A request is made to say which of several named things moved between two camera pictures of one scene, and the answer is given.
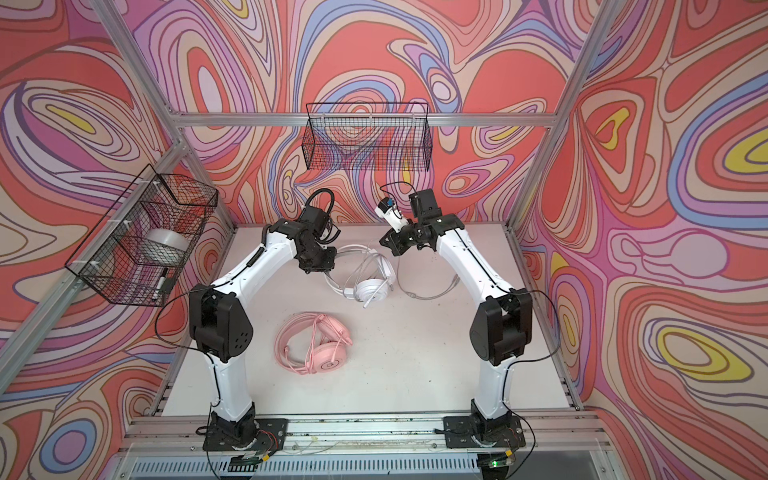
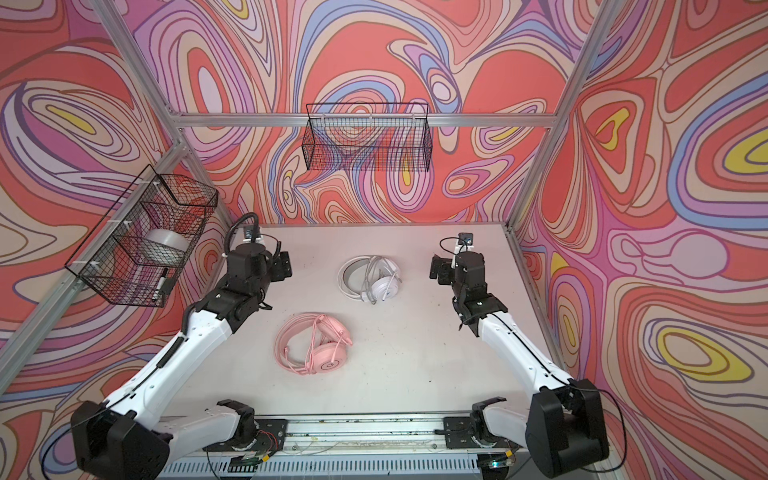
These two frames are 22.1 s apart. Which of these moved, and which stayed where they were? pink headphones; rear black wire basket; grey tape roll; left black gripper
Moved: left black gripper
Stayed: grey tape roll; pink headphones; rear black wire basket
